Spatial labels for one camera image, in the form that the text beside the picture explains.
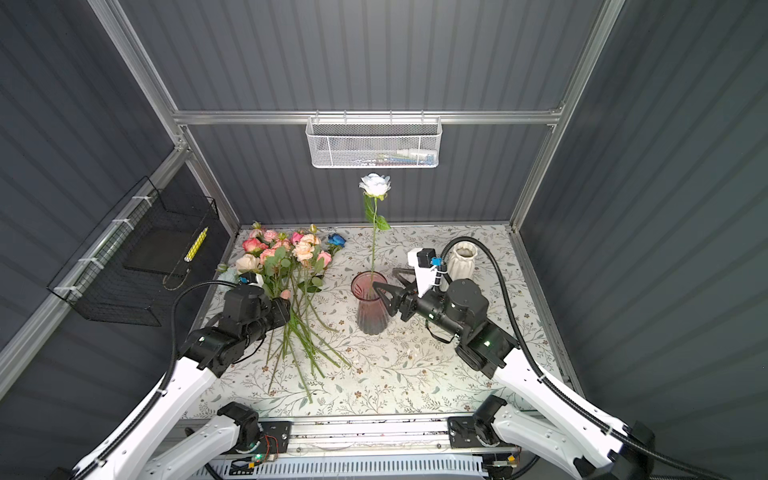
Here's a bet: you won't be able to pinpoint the floral patterned table mat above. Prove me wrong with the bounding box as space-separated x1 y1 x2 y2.
186 224 570 419

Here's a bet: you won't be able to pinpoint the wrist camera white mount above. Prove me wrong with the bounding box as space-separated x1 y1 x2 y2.
238 271 264 288
407 248 446 298

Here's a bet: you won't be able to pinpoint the black wire basket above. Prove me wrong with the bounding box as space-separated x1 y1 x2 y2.
48 186 228 327

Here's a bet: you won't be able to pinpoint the white ribbed ceramic vase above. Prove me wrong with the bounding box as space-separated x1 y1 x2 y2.
447 241 478 281

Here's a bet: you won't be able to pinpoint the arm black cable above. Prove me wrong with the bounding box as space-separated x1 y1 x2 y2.
437 235 733 480
71 280 241 480

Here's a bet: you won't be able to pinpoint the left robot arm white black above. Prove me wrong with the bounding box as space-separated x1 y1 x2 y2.
48 283 290 479

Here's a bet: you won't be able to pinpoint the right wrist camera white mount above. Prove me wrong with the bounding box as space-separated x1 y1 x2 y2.
407 248 446 298

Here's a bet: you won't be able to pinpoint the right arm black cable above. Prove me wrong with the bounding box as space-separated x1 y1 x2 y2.
437 235 733 480

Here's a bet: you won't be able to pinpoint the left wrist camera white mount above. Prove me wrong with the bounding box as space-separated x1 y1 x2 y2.
238 271 264 288

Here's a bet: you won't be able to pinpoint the white wire mesh basket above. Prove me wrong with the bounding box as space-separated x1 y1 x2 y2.
305 116 443 169

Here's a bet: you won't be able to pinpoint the items in white basket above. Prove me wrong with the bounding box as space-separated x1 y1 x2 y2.
355 148 439 167

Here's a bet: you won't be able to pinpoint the white rose stem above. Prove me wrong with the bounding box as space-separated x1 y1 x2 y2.
359 173 391 275

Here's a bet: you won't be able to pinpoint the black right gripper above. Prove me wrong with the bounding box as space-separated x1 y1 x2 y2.
374 265 465 341

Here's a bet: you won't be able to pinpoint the pink glass vase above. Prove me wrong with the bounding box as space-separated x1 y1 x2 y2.
351 271 390 335

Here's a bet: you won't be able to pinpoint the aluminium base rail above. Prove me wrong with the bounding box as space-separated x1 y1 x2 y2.
149 413 541 463

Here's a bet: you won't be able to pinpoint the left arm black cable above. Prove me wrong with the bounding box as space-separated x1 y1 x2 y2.
71 280 241 480

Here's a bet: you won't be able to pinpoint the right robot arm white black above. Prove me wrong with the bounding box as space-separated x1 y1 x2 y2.
373 279 654 479

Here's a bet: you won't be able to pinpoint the blue artificial rose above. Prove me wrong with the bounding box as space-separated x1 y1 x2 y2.
328 233 346 248

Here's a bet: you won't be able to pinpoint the bunch of artificial flowers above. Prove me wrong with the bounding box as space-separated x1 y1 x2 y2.
220 222 351 381

